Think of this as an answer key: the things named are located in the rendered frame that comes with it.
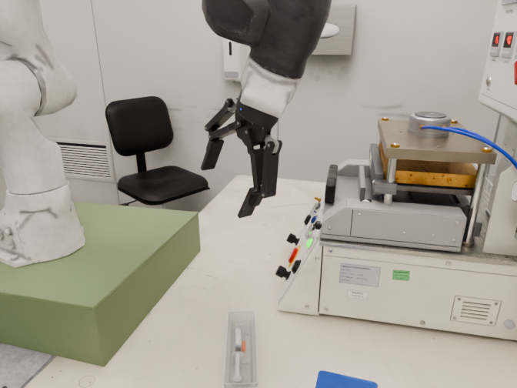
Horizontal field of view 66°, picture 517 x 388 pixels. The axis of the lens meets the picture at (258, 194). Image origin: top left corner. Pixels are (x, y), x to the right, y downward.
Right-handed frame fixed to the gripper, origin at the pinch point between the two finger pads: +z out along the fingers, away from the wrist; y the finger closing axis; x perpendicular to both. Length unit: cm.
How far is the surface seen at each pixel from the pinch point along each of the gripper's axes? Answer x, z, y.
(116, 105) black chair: -50, 82, 151
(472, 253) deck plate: -28.4, -9.4, -35.6
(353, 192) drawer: -28.1, -1.2, -10.2
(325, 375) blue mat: -2.6, 12.9, -35.4
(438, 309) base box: -26.1, 2.9, -38.7
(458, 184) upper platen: -30.4, -16.8, -25.4
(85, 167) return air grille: -52, 159, 186
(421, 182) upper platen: -26.7, -14.1, -21.0
